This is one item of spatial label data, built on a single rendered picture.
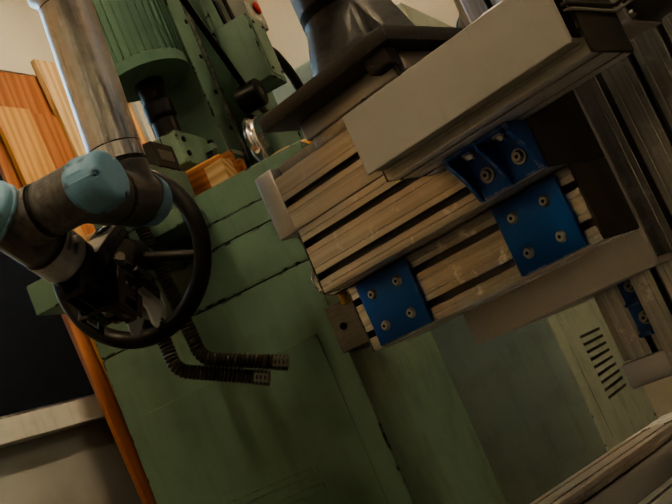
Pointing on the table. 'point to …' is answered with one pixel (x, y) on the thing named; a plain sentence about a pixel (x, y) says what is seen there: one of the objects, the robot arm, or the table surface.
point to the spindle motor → (141, 43)
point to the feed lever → (256, 99)
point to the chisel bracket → (186, 148)
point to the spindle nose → (157, 106)
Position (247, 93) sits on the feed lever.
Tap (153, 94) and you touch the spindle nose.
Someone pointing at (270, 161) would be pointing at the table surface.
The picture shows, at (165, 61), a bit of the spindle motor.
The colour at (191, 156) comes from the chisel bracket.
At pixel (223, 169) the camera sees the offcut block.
